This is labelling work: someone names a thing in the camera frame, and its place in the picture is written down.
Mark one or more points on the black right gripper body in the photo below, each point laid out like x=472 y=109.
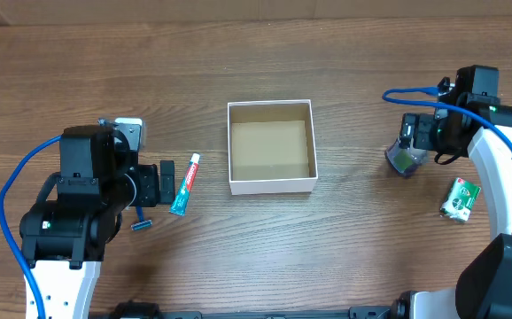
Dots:
x=428 y=134

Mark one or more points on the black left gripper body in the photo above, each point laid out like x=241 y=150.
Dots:
x=147 y=186

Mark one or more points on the clear soap pump bottle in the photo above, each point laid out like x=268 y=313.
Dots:
x=405 y=161

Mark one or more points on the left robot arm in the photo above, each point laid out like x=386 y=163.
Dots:
x=78 y=211

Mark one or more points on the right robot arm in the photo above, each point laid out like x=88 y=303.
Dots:
x=470 y=122

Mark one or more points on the colgate toothpaste tube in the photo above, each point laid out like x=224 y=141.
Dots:
x=182 y=197

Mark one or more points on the blue disposable razor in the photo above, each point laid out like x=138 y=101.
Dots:
x=142 y=222

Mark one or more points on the green white soap packet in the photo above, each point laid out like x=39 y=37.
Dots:
x=460 y=200

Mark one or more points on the white cardboard box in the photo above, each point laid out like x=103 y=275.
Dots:
x=271 y=147

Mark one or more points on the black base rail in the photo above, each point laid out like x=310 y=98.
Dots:
x=143 y=310

